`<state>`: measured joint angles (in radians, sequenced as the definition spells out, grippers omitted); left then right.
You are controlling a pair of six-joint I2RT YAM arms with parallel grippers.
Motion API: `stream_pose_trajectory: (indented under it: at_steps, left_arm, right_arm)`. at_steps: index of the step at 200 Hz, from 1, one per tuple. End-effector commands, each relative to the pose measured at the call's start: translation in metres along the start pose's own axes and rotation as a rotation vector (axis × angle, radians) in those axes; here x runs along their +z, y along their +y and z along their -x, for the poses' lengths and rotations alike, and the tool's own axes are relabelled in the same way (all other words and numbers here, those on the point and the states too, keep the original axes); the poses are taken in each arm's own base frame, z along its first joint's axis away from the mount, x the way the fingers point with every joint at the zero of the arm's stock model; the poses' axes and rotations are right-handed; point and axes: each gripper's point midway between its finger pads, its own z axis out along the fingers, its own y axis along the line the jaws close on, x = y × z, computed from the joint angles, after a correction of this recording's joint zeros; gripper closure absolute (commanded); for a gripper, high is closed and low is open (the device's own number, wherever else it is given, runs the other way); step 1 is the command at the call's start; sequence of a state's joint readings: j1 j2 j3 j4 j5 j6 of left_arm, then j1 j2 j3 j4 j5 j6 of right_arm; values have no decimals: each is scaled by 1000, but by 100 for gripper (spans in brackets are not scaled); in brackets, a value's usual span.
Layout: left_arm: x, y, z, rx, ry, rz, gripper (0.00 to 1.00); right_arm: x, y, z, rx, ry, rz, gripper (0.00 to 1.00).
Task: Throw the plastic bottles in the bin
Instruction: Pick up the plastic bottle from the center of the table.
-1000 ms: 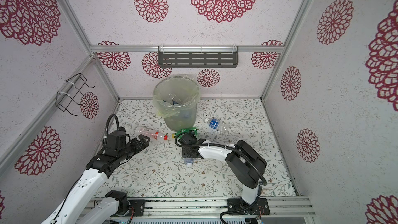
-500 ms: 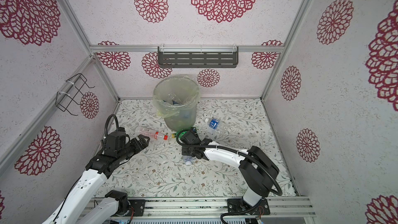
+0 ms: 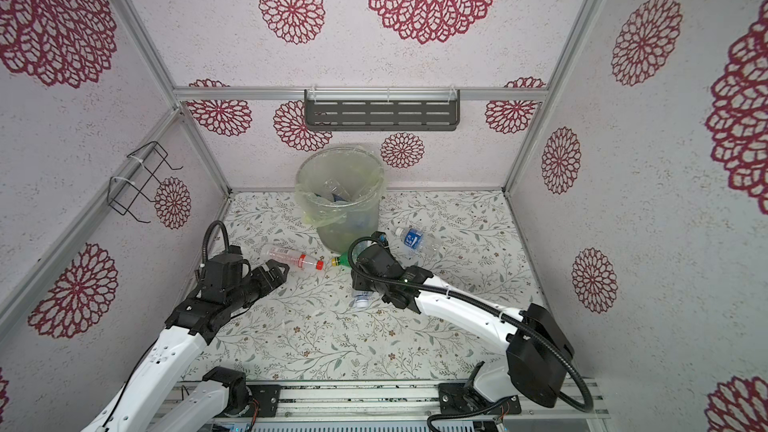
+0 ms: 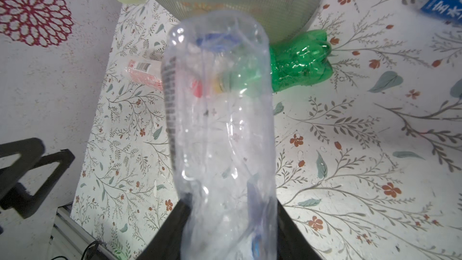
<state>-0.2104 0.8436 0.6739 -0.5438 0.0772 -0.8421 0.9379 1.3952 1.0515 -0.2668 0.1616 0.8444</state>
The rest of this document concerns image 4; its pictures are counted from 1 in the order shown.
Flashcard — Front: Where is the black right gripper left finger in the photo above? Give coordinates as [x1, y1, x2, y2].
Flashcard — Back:
[137, 200, 191, 260]

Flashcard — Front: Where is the green bottle yellow cap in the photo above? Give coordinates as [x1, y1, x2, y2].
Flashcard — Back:
[269, 30, 333, 93]

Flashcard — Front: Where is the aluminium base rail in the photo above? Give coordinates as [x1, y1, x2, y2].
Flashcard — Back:
[47, 205, 115, 260]

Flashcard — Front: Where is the clear crushed water bottle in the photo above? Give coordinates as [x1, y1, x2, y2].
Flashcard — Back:
[161, 10, 277, 260]

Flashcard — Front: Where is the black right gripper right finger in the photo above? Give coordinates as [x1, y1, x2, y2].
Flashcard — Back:
[277, 201, 321, 260]

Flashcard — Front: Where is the clear bottle red cap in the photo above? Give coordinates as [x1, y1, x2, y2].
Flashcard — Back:
[124, 57, 163, 91]

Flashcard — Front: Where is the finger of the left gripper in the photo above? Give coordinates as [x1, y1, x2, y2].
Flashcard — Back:
[1, 149, 75, 219]
[1, 138, 45, 199]

